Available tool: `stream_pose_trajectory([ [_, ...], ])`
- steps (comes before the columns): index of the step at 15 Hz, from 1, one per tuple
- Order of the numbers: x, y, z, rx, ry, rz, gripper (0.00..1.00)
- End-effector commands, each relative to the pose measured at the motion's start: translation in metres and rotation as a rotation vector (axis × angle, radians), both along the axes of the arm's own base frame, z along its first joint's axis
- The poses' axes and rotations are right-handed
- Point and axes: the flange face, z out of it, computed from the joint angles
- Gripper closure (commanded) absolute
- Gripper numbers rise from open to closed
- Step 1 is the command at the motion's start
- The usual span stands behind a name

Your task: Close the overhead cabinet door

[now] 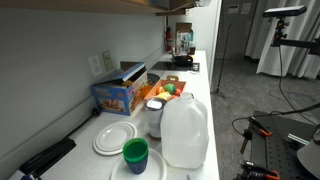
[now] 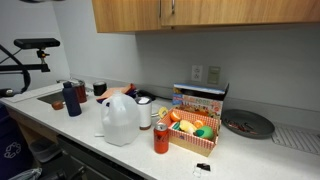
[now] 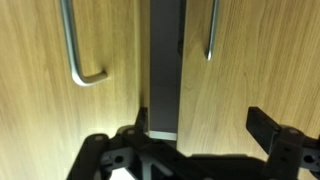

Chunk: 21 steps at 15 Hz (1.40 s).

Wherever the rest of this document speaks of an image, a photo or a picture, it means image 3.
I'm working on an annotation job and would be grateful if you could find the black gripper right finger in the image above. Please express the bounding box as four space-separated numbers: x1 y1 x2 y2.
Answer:
245 106 320 180

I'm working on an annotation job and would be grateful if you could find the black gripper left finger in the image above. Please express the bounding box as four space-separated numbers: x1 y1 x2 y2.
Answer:
65 106 202 180

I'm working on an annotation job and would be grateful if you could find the wooden cabinet door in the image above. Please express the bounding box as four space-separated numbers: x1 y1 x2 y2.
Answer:
176 0 320 180
0 0 151 180

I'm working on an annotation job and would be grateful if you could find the silver cabinet door handle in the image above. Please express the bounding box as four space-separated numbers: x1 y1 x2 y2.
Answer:
204 0 221 62
59 0 109 88

